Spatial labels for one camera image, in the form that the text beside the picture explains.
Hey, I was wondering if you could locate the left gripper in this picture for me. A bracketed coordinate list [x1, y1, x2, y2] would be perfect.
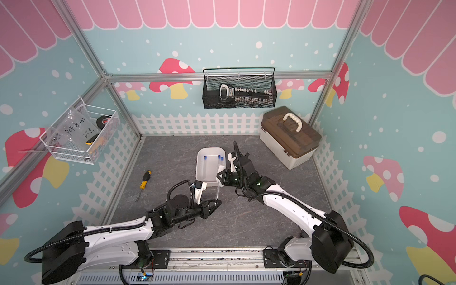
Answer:
[173, 198, 222, 226]

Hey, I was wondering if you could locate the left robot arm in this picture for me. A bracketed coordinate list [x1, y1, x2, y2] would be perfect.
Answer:
[24, 180, 222, 285]

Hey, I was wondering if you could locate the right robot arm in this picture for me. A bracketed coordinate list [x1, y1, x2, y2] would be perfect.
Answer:
[217, 143, 375, 274]

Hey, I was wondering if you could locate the white plastic tray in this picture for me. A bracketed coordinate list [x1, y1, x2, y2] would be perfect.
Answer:
[195, 147, 226, 187]

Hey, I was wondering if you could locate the yellow black screwdriver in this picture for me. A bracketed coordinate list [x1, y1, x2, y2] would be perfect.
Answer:
[135, 171, 152, 202]

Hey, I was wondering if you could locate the brown lid storage box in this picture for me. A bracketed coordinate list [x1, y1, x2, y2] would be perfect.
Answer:
[260, 106, 322, 170]

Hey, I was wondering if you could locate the socket set in basket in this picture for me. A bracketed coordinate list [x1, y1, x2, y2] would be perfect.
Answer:
[218, 84, 276, 108]

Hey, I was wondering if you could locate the black tape roll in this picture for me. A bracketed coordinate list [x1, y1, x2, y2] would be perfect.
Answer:
[96, 115, 111, 130]

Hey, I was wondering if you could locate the clear labelled plastic bag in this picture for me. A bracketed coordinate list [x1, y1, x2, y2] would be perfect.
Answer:
[51, 107, 100, 152]

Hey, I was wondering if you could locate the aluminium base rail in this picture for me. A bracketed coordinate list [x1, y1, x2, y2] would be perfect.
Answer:
[64, 248, 370, 285]

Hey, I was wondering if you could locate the black wire wall basket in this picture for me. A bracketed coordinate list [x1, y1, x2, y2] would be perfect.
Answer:
[202, 67, 277, 109]

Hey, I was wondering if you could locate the white wire wall basket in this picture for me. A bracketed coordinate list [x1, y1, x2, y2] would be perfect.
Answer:
[40, 98, 121, 165]

